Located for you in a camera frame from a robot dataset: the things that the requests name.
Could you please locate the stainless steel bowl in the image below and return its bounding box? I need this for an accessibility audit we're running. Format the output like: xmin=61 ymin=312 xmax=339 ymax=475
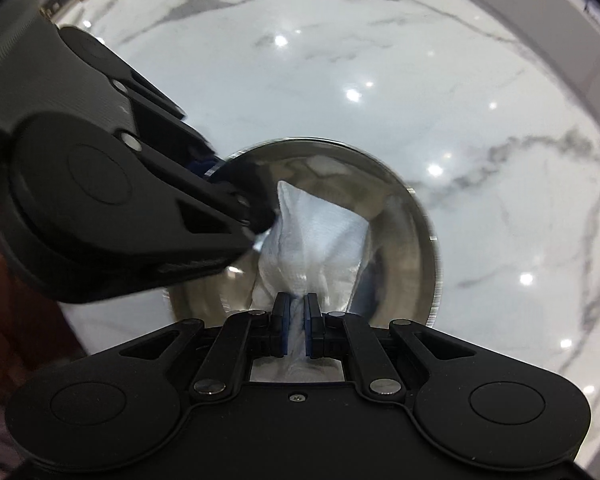
xmin=162 ymin=136 xmax=440 ymax=329

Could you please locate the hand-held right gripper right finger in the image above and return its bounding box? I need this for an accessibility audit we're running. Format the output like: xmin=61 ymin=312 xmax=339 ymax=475
xmin=304 ymin=292 xmax=476 ymax=401

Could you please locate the white cleaning cloth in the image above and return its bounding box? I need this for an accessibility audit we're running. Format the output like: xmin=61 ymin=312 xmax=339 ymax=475
xmin=249 ymin=180 xmax=371 ymax=383

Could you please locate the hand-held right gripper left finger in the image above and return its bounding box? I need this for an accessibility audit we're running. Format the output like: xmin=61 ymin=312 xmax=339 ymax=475
xmin=120 ymin=292 xmax=292 ymax=401

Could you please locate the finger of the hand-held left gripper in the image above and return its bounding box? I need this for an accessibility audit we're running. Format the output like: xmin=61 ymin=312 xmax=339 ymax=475
xmin=107 ymin=66 xmax=224 ymax=179
xmin=117 ymin=131 xmax=277 ymax=262

